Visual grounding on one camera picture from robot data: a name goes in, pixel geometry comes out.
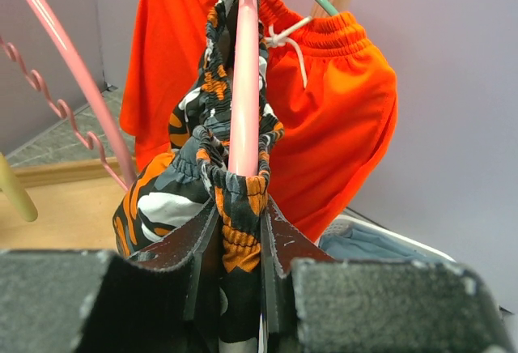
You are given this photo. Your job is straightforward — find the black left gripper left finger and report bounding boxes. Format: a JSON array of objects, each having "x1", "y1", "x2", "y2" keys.
[{"x1": 1, "y1": 202, "x2": 220, "y2": 352}]

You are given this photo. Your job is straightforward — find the wooden clothes rack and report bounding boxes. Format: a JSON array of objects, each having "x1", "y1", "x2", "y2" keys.
[{"x1": 0, "y1": 0, "x2": 369, "y2": 257}]

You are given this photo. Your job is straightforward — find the yellow hanger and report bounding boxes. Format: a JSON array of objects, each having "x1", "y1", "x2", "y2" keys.
[{"x1": 1, "y1": 155, "x2": 38, "y2": 222}]

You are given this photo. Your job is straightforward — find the grey-blue cloth in basket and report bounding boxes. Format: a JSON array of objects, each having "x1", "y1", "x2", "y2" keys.
[{"x1": 318, "y1": 226, "x2": 431, "y2": 262}]

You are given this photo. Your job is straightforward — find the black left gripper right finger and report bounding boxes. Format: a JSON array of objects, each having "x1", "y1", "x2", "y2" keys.
[{"x1": 261, "y1": 202, "x2": 514, "y2": 352}]

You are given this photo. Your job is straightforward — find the camouflage patterned shorts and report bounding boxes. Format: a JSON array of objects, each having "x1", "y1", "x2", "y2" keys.
[{"x1": 113, "y1": 0, "x2": 284, "y2": 352}]

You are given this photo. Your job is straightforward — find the light pink hanger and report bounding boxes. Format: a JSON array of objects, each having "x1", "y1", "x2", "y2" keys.
[{"x1": 228, "y1": 0, "x2": 259, "y2": 177}]

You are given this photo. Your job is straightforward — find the white laundry basket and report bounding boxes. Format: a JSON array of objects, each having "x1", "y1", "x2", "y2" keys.
[{"x1": 317, "y1": 215, "x2": 454, "y2": 263}]

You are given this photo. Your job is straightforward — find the orange shorts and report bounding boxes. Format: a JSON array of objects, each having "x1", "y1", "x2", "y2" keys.
[{"x1": 120, "y1": 0, "x2": 397, "y2": 240}]

